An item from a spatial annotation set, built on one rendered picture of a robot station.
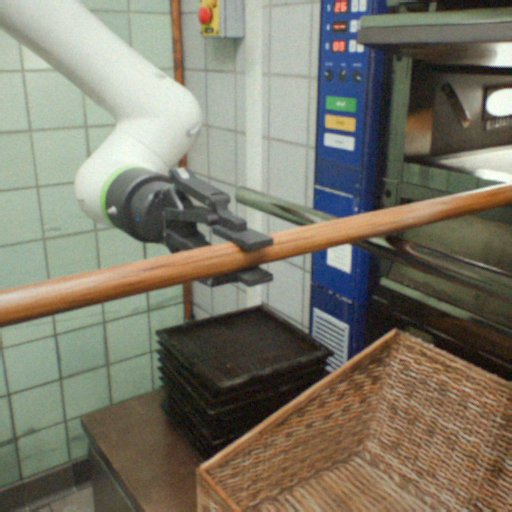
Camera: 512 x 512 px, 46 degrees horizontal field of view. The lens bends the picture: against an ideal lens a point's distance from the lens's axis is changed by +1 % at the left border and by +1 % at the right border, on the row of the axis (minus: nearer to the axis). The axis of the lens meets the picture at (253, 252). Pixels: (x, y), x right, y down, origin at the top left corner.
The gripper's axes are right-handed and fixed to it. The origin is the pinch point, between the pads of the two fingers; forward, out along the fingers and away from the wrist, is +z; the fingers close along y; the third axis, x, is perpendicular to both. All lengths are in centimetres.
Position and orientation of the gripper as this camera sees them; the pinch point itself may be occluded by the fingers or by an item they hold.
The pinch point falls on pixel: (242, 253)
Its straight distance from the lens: 60.2
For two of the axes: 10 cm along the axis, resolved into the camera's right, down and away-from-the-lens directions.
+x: -8.3, 1.9, -5.3
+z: 5.6, 2.7, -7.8
